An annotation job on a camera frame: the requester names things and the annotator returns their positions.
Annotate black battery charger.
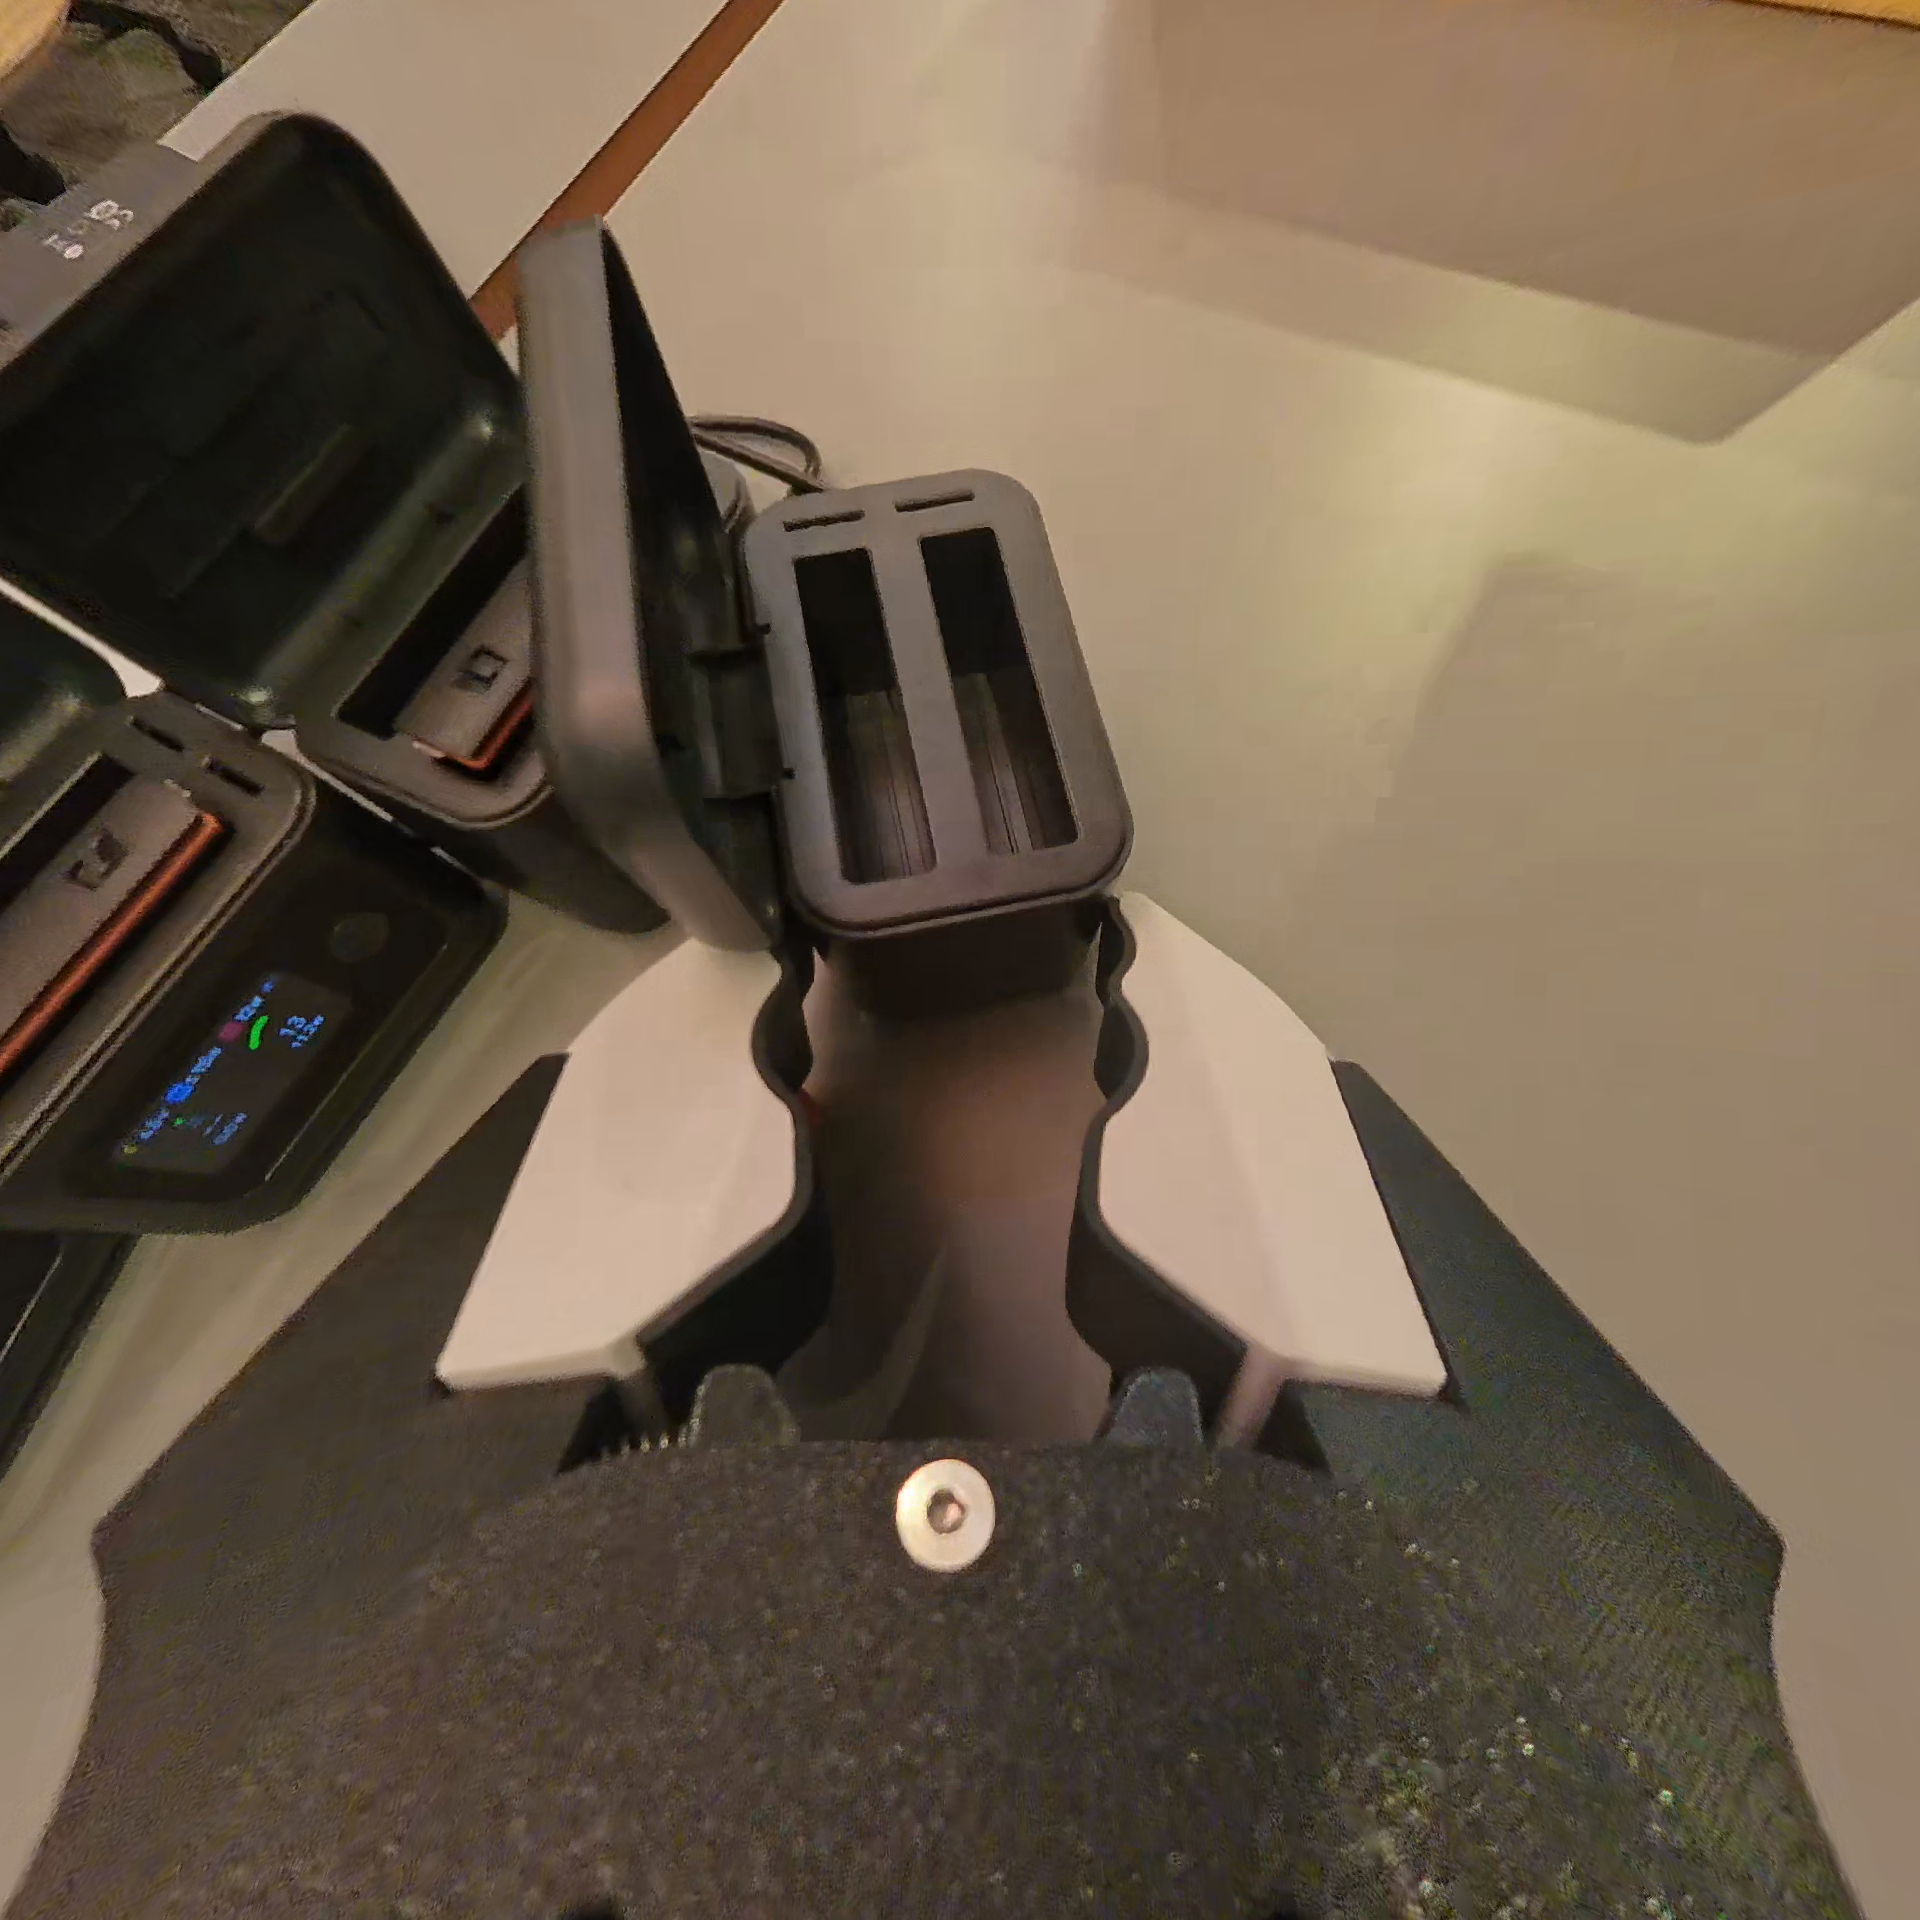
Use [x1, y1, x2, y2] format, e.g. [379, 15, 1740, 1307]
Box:
[0, 586, 506, 1239]
[0, 115, 677, 938]
[516, 218, 1136, 1443]
[0, 1215, 138, 1473]

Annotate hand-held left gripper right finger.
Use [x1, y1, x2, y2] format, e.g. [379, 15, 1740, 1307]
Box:
[1074, 897, 1452, 1402]

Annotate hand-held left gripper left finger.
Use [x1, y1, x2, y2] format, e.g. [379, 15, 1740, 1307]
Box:
[442, 897, 828, 1396]

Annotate red-edged black battery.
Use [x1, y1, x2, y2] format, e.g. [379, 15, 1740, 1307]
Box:
[0, 787, 236, 1058]
[400, 641, 549, 770]

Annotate black charging cable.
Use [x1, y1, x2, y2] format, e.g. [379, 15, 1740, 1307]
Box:
[685, 417, 828, 505]

